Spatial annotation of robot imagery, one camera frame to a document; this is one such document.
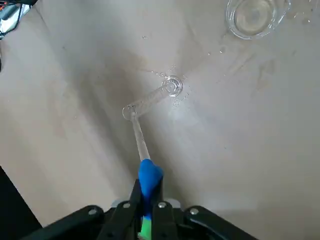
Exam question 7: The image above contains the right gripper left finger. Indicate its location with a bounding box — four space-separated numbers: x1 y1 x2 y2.
26 178 143 240

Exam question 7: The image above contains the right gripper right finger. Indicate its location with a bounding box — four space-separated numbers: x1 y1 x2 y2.
150 174 252 240

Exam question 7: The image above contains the glass pipette with blue bulb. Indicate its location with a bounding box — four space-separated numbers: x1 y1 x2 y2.
130 111 165 235

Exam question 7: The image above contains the clear glass beaker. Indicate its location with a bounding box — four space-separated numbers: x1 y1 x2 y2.
225 0 293 41

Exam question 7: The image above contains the black desk cable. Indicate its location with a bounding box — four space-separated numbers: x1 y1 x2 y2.
0 0 38 41

